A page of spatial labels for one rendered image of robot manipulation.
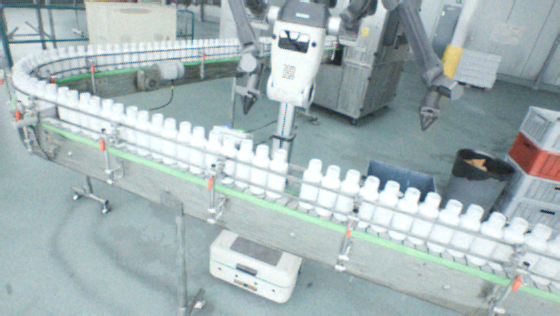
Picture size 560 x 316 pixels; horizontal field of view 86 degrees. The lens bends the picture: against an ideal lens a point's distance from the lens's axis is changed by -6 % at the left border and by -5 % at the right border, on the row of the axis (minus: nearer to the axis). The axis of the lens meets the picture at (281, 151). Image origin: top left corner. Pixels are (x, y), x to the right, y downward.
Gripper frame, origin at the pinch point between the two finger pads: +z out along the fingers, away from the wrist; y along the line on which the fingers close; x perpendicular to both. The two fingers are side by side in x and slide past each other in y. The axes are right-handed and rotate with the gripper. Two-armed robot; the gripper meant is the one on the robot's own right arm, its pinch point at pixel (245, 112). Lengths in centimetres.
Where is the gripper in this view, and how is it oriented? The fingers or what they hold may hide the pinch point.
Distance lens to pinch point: 123.7
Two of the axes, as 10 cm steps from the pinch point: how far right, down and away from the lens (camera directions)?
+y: 9.3, 2.7, -2.4
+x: 2.7, -0.6, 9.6
